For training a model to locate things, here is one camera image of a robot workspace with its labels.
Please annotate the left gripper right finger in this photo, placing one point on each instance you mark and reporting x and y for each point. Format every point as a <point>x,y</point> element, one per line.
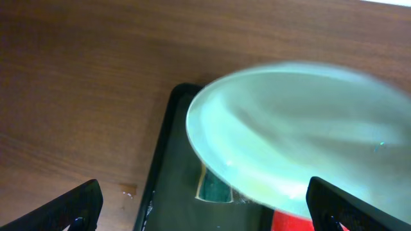
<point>333,209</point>

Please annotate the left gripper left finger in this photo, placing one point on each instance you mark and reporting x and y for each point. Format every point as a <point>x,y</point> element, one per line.
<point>77,209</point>

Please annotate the light green plate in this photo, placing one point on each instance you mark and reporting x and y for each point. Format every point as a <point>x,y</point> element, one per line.
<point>267,130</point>

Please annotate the green and yellow sponge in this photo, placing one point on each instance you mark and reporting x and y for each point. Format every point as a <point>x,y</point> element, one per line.
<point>211,189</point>

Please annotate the red plastic tray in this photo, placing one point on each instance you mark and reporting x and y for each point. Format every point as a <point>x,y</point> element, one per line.
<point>287,222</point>

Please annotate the black rectangular tray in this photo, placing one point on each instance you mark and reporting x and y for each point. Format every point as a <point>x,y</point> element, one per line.
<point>169,201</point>

